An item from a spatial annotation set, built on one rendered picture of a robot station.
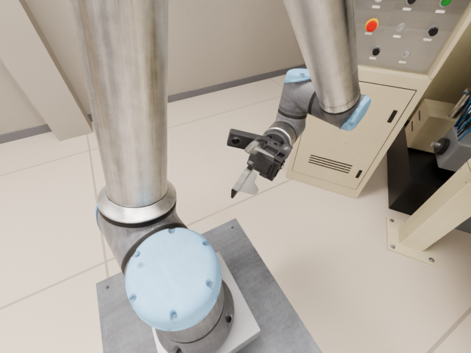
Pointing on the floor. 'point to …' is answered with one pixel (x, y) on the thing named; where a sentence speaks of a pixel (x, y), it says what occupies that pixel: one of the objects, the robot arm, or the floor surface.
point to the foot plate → (428, 255)
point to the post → (439, 211)
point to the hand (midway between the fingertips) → (235, 176)
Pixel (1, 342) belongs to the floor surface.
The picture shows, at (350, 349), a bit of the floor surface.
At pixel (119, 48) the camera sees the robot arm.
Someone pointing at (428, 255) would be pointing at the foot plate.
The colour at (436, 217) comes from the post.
